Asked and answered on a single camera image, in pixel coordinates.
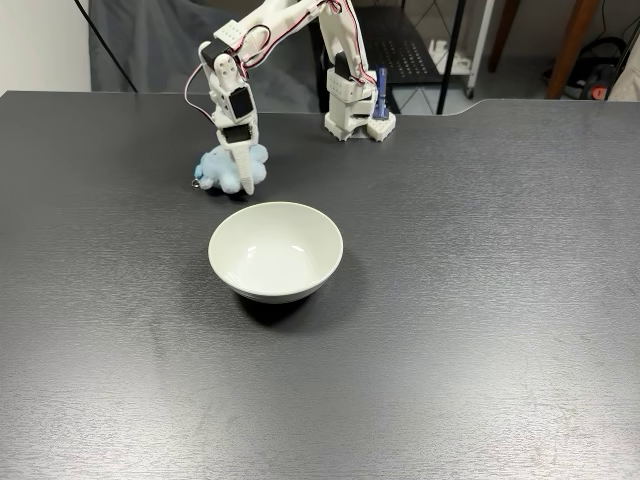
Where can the black vacuum cleaner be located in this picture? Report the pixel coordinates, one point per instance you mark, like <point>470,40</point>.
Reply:
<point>600,55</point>

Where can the black perforated shelf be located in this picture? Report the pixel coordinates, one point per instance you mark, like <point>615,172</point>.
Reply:
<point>410,55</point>

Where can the thin wooden leg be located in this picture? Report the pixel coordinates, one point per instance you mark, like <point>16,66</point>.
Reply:
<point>502,35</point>

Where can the grey cloth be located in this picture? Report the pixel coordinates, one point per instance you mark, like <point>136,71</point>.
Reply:
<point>150,60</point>

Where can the thick wooden leg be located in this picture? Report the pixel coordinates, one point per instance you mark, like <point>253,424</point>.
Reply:
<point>570,50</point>

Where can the thin black pole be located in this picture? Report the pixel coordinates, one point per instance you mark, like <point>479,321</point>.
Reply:
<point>107,47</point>

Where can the blue clamp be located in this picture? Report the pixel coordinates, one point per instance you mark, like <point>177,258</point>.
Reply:
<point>382,90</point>

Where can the skyblue plush doll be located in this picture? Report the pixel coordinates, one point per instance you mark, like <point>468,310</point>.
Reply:
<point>215,167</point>

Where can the beige cloth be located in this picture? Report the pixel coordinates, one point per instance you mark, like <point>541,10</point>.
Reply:
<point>630,80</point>

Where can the white cart frame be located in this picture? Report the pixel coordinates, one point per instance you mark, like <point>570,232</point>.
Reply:
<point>482,40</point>

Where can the white bowl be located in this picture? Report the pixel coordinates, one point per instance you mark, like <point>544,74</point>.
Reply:
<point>275,280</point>

